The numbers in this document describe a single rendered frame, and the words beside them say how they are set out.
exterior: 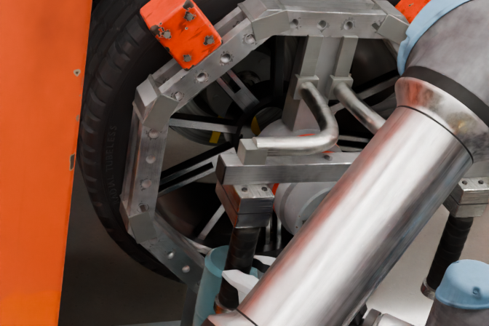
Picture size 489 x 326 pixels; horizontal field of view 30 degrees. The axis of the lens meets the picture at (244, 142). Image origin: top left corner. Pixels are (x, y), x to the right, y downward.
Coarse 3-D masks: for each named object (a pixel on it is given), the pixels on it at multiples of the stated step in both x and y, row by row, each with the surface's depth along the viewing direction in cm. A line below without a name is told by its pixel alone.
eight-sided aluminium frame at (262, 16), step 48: (288, 0) 135; (336, 0) 138; (384, 0) 142; (240, 48) 131; (144, 96) 133; (192, 96) 133; (144, 144) 134; (144, 192) 139; (144, 240) 144; (192, 288) 153
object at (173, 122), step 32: (384, 64) 163; (256, 96) 150; (384, 96) 167; (192, 128) 149; (224, 128) 151; (352, 128) 177; (192, 160) 153; (160, 192) 153; (192, 192) 176; (192, 224) 165; (224, 224) 170
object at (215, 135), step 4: (220, 116) 176; (256, 120) 179; (252, 124) 179; (256, 124) 180; (252, 128) 180; (256, 128) 180; (212, 132) 177; (216, 132) 178; (256, 132) 181; (260, 132) 181; (212, 136) 178; (216, 136) 178; (212, 140) 178; (216, 140) 179
